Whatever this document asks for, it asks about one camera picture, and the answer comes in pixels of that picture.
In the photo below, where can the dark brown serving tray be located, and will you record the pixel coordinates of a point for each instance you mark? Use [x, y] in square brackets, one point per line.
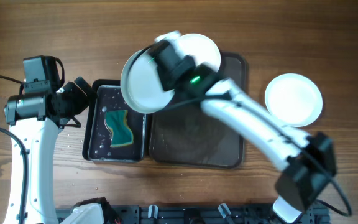
[186, 136]

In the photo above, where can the white plate blue stain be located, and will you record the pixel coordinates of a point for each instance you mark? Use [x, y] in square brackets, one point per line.
[200, 47]

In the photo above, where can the white plate front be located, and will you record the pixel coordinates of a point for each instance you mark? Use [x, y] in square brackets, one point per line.
[294, 99]

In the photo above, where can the green yellow sponge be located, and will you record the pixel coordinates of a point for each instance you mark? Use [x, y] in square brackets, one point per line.
[120, 133]

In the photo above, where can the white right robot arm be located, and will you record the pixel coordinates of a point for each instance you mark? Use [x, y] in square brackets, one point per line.
[307, 163]

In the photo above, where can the black metal water tray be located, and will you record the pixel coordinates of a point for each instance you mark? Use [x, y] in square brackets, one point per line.
[97, 142]

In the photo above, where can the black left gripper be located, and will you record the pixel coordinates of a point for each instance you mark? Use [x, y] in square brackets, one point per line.
[82, 100]

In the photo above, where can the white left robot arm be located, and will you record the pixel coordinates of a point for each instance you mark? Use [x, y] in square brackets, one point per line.
[35, 119]

